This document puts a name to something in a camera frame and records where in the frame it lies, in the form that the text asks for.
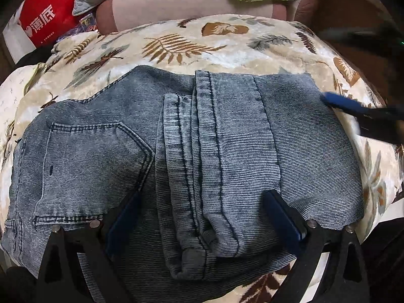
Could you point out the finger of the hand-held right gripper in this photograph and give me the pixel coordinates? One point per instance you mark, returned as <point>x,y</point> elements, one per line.
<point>341,102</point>
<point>353,36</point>

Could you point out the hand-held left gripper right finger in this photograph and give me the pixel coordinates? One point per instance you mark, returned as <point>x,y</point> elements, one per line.
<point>284,224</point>

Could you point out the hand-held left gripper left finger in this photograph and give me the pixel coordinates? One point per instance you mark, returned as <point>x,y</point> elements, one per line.
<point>123,224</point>

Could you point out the blue denim pants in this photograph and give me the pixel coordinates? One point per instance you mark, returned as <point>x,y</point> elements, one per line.
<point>221,139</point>

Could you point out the leaf print blanket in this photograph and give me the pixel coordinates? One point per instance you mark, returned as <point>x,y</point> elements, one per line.
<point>221,44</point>

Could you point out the white duvet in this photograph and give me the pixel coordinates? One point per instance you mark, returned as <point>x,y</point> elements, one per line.
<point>14,88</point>

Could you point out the black cloth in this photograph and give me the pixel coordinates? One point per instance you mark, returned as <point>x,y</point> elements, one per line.
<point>34,57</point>

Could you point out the colourful small packet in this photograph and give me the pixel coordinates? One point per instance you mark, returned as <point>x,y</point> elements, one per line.
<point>86,21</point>

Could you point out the red shopping bag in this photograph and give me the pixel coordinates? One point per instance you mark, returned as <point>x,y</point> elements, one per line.
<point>44,12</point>

